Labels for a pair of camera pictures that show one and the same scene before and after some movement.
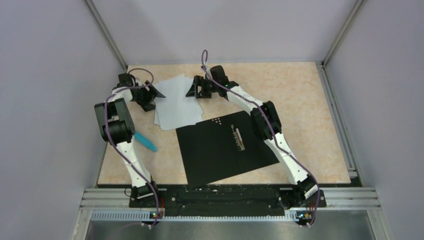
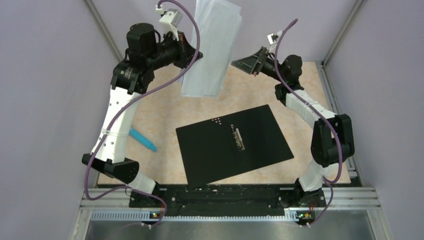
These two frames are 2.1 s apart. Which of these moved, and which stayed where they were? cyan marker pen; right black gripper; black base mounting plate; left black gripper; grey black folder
Moved: right black gripper; left black gripper
Stayed: cyan marker pen; black base mounting plate; grey black folder
